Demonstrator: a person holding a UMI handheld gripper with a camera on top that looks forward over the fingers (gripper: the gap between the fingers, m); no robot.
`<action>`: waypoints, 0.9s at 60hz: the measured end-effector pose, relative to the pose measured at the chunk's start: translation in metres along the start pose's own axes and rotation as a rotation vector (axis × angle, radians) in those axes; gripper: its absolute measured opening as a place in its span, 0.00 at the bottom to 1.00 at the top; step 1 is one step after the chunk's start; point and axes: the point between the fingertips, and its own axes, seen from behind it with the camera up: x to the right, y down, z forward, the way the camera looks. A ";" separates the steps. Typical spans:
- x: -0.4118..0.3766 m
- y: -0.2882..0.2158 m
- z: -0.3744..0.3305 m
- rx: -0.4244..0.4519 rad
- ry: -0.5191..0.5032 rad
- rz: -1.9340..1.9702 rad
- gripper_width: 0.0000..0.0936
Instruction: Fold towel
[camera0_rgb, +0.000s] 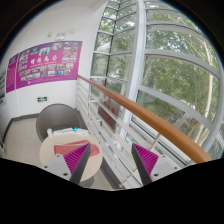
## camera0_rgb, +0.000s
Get narrow magenta wall poster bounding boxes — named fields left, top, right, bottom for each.
left=6, top=54, right=18, bottom=93

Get white books on table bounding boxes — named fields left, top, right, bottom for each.
left=47, top=128, right=88, bottom=136

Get orange wooden handrail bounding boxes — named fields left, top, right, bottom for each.
left=78, top=75, right=211, bottom=164

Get white metal railing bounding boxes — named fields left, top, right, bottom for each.
left=77, top=78, right=182, bottom=189

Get blue poster at left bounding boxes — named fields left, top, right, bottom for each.
left=0, top=70, right=6, bottom=106

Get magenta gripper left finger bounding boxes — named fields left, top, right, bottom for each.
left=42, top=143, right=91, bottom=184

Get red towel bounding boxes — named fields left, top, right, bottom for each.
left=54, top=140, right=100, bottom=157

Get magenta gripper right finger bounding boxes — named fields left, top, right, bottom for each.
left=131, top=144, right=180, bottom=185

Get large magenta wall poster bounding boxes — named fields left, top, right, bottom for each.
left=16, top=41, right=82, bottom=89

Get green exit sign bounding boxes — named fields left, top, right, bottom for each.
left=37, top=96, right=47, bottom=102

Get white window frame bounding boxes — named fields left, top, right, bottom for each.
left=90, top=0, right=224, bottom=159

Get grey tub chair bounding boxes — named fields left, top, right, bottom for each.
left=36, top=104, right=86, bottom=142

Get round beige table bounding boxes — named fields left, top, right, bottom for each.
left=40, top=132, right=103, bottom=181

